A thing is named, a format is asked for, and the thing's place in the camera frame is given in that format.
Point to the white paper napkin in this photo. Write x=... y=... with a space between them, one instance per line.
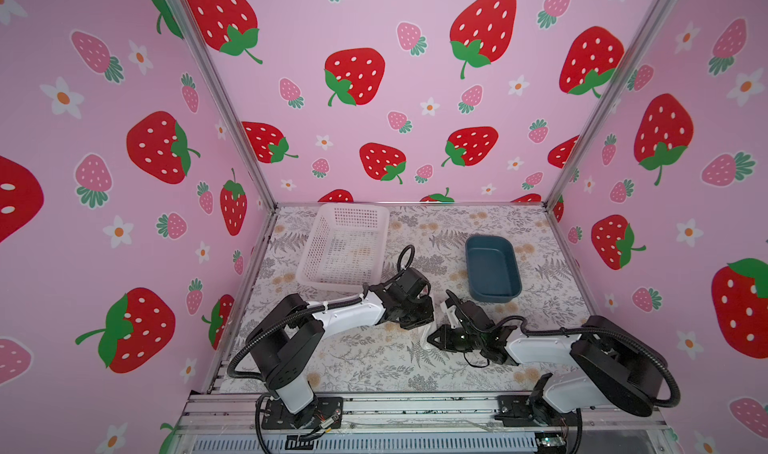
x=424 y=342

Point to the teal plastic utensil tray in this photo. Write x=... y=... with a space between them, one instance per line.
x=493 y=272

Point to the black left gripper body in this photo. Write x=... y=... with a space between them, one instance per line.
x=417 y=312

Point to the aluminium corner frame post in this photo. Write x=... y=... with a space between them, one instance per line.
x=181 y=11

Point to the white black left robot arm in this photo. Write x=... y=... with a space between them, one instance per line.
x=278 y=350

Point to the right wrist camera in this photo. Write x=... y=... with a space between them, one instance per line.
x=455 y=317

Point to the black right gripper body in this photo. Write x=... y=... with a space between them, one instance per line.
x=458 y=340

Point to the right aluminium corner post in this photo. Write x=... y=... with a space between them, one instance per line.
x=654 y=19

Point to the white plastic mesh basket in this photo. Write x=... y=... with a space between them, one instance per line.
x=345 y=248

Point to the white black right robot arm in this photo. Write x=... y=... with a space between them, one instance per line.
x=609 y=366

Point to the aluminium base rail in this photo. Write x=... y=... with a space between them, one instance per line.
x=443 y=422

